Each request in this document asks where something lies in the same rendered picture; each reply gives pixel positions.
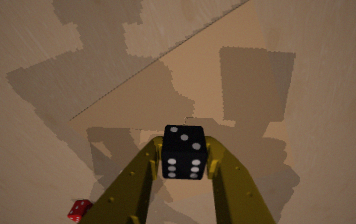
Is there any red die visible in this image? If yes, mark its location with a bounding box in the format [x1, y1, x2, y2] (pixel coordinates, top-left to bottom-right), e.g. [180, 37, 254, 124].
[67, 200, 93, 223]

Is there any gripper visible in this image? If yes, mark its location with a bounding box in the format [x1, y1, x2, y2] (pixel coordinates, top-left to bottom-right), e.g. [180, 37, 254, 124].
[77, 136, 276, 224]

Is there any black die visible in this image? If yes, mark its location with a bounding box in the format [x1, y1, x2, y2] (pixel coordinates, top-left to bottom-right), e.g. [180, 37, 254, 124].
[161, 125, 208, 180]

